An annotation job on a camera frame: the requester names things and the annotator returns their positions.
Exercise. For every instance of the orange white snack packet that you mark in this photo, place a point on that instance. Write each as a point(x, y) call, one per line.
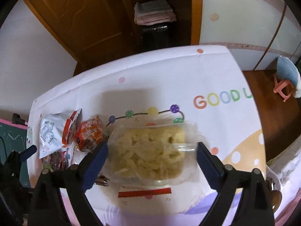
point(50, 131)

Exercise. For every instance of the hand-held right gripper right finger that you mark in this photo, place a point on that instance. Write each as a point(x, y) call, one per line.
point(209, 167)

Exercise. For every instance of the wooden corner shelf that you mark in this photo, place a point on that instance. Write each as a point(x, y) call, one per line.
point(188, 11)

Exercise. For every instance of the orange red snack packet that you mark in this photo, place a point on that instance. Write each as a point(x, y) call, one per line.
point(90, 131)

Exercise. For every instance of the black box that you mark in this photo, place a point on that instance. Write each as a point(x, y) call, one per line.
point(155, 37)

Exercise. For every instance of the small brown red snack packet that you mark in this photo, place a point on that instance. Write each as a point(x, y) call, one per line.
point(102, 181)

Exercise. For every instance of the floral sliding wardrobe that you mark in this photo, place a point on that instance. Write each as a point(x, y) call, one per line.
point(235, 16)

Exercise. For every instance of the white pillow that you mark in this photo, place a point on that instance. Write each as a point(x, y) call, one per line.
point(289, 169)

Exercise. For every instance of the brown wooden door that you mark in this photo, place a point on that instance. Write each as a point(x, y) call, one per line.
point(77, 16)

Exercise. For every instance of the pink framed green chalkboard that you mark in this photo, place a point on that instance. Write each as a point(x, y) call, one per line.
point(11, 131)

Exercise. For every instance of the wooden bed post knob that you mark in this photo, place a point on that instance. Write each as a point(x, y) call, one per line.
point(276, 199)

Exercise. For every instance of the pink plastic stool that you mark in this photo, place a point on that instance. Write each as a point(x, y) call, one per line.
point(283, 89)

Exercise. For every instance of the cartoon printed tablecloth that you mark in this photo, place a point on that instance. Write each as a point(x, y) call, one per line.
point(164, 75)

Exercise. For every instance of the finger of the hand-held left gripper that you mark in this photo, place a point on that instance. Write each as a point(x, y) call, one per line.
point(29, 152)

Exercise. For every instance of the stack of folded cloths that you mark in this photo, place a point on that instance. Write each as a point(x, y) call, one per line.
point(155, 11)

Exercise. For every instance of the black clamp knob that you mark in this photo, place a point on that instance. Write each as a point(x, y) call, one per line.
point(17, 119)

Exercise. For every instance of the dark red snack packet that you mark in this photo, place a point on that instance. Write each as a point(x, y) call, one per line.
point(57, 159)

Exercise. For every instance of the clear pack of yellow puffs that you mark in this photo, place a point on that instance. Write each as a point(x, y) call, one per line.
point(148, 153)

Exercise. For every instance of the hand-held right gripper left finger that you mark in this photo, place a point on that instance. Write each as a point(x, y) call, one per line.
point(96, 164)

